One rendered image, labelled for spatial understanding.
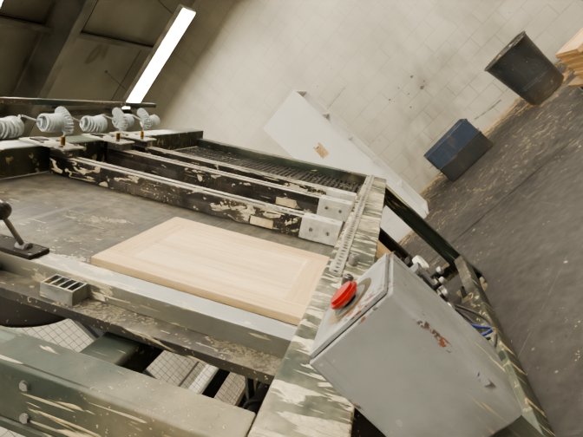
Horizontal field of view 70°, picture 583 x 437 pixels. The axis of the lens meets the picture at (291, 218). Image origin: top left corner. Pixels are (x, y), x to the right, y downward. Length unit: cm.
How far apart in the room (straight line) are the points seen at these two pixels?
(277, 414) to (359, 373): 17
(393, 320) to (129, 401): 34
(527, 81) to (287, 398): 474
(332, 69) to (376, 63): 61
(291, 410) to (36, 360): 34
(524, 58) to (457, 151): 110
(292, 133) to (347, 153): 67
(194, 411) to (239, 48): 621
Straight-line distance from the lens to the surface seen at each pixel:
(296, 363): 67
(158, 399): 58
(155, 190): 150
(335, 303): 46
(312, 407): 60
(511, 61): 506
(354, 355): 43
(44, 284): 89
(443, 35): 614
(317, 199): 162
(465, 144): 511
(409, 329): 41
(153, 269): 96
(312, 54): 626
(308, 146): 483
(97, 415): 62
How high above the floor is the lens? 103
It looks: 1 degrees up
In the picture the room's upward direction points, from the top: 47 degrees counter-clockwise
